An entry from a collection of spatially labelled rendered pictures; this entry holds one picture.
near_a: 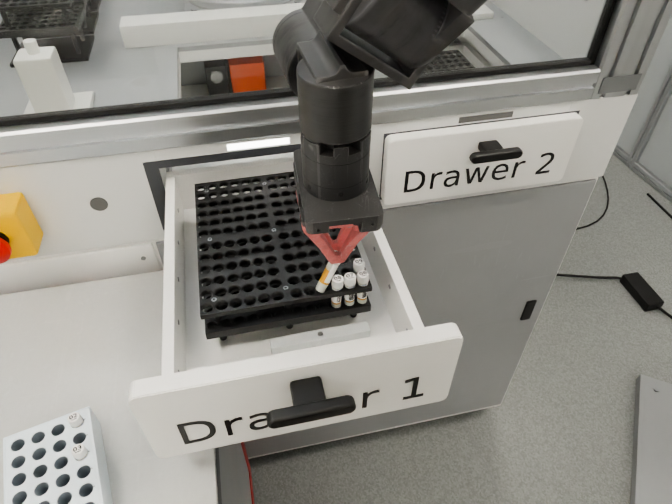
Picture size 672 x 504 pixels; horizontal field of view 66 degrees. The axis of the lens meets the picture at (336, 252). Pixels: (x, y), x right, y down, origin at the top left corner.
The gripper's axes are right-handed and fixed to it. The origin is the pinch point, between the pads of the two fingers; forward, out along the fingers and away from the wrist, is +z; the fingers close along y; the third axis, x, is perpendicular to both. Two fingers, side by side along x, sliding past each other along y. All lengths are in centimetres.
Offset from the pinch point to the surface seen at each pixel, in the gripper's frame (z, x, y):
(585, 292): 98, 94, -60
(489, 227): 23.0, 29.8, -23.0
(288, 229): 4.4, -4.3, -8.5
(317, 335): 9.1, -2.6, 3.4
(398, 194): 11.5, 12.5, -20.6
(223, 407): 4.6, -12.0, 12.6
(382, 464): 95, 14, -13
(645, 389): 93, 90, -21
